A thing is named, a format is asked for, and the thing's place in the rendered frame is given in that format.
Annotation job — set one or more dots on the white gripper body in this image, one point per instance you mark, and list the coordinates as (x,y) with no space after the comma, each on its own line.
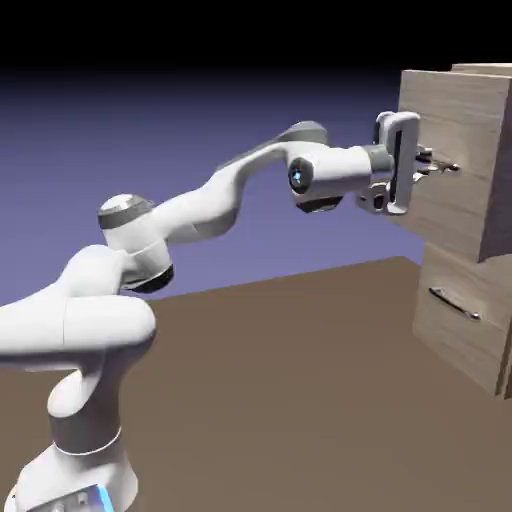
(404,132)

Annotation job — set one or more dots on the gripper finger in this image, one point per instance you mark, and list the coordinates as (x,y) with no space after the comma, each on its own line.
(420,176)
(424,152)

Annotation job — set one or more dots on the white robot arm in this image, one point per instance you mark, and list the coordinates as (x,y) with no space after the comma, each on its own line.
(100,320)

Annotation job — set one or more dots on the light wood drawer front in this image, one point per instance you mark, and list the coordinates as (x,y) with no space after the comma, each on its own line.
(452,340)
(452,108)

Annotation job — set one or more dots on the light wood cabinet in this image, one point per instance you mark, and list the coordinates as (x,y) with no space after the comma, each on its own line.
(492,68)

